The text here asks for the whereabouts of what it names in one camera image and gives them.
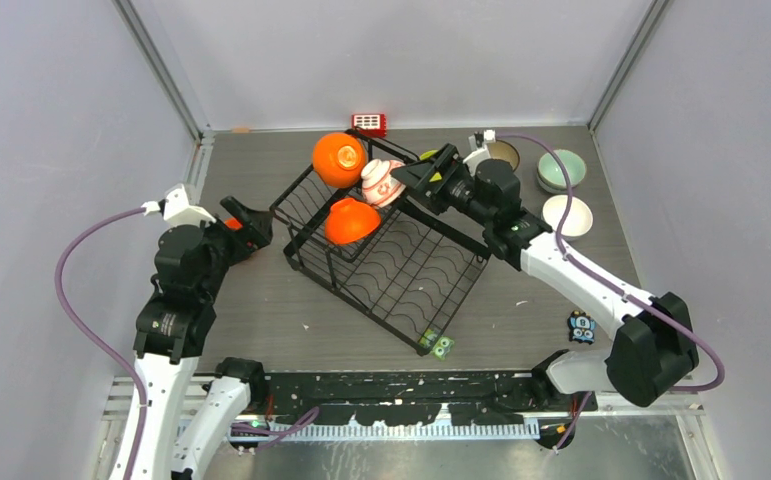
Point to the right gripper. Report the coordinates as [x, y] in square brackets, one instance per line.
[418, 176]

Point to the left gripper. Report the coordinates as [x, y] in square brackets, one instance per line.
[256, 230]

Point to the orange bowl shelf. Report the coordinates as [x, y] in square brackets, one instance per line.
[243, 243]
[350, 220]

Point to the white red patterned bowl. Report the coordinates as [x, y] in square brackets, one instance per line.
[379, 187]

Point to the black wire dish rack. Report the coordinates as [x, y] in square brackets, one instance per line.
[412, 273]

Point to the orange bowl top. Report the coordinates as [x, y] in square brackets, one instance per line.
[338, 159]

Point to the floral pale green bowl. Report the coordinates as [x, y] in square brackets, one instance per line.
[560, 168]

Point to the pale green ringed bowl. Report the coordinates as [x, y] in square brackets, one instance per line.
[551, 188]

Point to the white ribbed bowl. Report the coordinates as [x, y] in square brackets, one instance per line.
[578, 222]

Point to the yellow green bowl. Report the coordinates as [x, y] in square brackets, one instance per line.
[428, 155]

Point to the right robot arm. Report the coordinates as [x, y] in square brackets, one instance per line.
[651, 347]

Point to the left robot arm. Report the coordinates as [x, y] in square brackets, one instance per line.
[194, 255]

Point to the red toy brick block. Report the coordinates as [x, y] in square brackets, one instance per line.
[372, 124]

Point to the green owl number tile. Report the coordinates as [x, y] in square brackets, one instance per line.
[438, 344]

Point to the blue owl number tile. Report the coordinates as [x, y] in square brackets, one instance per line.
[581, 327]

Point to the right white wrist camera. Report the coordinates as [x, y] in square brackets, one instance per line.
[479, 144]

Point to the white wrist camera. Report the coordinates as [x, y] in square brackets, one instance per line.
[479, 144]
[177, 208]

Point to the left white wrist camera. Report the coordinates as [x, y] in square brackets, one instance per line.
[177, 208]

